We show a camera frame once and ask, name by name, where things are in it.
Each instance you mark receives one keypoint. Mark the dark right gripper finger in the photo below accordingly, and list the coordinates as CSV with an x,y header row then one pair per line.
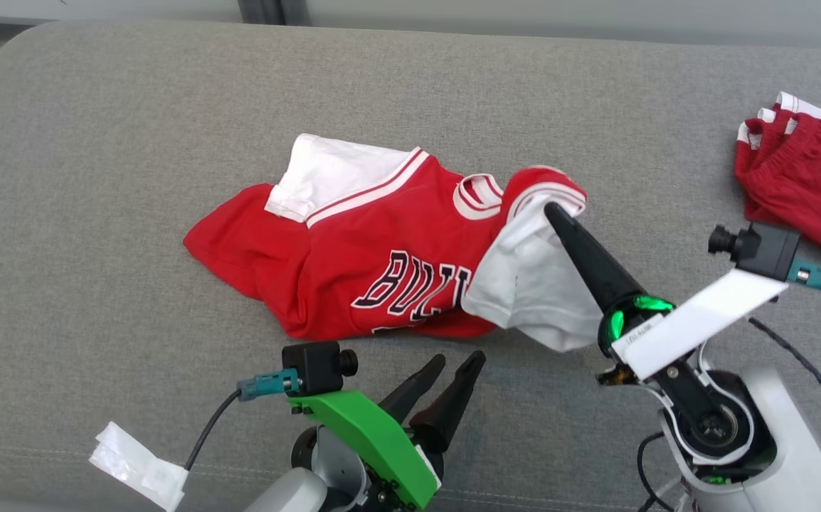
x,y
592,263

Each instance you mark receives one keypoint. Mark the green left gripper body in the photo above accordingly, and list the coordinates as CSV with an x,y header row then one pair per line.
x,y
375,441

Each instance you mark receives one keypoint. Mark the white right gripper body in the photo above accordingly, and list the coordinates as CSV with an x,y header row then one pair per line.
x,y
695,320

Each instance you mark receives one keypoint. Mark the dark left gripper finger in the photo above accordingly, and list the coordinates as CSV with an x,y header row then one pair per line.
x,y
410,395
449,405

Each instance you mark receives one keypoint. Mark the red Bulls jersey white sleeves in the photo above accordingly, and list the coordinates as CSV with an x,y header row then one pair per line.
x,y
353,242

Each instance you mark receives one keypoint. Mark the red shorts with white stripes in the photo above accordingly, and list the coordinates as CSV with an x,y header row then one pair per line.
x,y
816,178

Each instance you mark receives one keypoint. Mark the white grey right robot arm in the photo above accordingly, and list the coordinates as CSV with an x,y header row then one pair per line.
x,y
787,441

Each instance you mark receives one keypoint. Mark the grey fabric sofa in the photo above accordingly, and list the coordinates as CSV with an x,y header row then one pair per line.
x,y
133,142

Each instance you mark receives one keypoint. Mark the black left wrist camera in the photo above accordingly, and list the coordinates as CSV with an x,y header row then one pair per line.
x,y
318,366

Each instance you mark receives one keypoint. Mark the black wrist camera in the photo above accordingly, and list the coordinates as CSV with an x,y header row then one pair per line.
x,y
318,366
766,252

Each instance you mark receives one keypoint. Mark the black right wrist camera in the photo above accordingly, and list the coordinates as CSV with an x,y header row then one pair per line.
x,y
766,252

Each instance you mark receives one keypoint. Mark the dark grey window frame post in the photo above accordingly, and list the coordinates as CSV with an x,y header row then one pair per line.
x,y
272,11

